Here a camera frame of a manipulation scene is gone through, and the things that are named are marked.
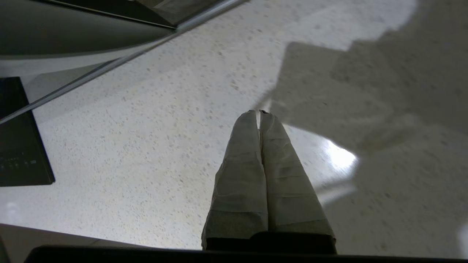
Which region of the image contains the right gripper white taped left finger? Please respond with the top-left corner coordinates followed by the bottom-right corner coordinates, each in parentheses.
top-left (202, 110), bottom-right (269, 251)

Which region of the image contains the right gripper white taped right finger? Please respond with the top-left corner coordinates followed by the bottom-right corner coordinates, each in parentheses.
top-left (259, 110), bottom-right (337, 252)

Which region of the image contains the silver microwave door dark window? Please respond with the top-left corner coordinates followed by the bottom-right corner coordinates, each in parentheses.
top-left (0, 0), bottom-right (253, 125)

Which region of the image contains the black induction cooktop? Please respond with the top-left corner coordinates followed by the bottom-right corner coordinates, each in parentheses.
top-left (0, 77), bottom-right (56, 187)

